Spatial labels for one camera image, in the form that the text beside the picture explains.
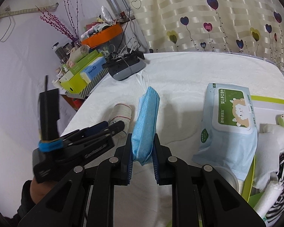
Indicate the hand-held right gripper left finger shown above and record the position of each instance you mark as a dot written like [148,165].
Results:
[130,167]

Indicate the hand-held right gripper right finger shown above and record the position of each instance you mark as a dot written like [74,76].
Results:
[156,167]

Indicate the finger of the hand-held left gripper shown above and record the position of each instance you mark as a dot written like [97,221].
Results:
[116,126]
[101,124]

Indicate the pale sock thin stripes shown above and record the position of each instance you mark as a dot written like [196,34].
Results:
[122,115]

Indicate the blue face mask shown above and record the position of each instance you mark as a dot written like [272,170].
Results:
[145,123]

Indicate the yellow-green cardboard box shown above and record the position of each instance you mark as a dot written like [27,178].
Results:
[267,111]

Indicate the person's left forearm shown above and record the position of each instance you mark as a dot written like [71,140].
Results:
[23,208]

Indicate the person's left hand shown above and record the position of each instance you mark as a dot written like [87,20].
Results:
[36,191]

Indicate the red toy figure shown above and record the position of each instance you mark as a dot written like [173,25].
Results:
[77,103]

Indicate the wooden cabinet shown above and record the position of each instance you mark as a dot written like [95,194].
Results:
[69,101]

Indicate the grey striped tray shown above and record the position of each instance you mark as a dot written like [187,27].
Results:
[97,80]

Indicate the lime green carton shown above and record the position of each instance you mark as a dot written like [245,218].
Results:
[75,82]

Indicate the grey black headset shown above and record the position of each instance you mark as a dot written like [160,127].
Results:
[125,72]

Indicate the blue tissue pack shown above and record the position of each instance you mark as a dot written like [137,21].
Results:
[93,69]

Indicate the group of small bottles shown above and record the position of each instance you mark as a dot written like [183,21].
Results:
[60,75]

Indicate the flat green box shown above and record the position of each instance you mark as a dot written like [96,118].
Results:
[85,60]

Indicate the pale blue wet wipes pack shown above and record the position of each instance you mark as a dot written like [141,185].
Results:
[227,141]

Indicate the beige rolled cloth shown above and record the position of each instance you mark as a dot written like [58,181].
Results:
[79,52]

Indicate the glass jar with black lid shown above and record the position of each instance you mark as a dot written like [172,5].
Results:
[58,50]

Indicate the orange plastic tray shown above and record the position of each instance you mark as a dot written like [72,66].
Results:
[104,36]

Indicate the clutter of small packets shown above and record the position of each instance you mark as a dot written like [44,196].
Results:
[97,28]

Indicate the purple dried branches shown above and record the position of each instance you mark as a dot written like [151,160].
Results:
[61,26]

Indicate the cream curtain with heart print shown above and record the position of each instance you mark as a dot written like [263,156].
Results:
[203,4]

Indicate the beige wall pipe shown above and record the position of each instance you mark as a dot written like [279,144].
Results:
[26,10]

